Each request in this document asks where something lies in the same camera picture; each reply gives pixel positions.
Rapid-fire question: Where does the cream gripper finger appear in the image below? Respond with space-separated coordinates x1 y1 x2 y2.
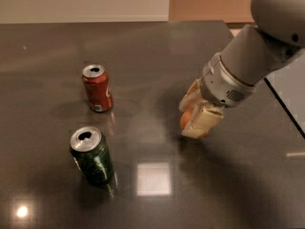
188 104 224 132
179 79 202 113

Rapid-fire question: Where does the orange ball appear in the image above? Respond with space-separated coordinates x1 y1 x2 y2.
180 109 208 138

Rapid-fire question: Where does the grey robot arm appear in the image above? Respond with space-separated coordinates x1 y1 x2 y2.
179 0 305 138

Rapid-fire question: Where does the red soda can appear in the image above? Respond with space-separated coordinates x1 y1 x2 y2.
82 64 113 113

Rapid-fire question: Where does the green soda can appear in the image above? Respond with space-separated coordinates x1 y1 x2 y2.
70 126 113 185

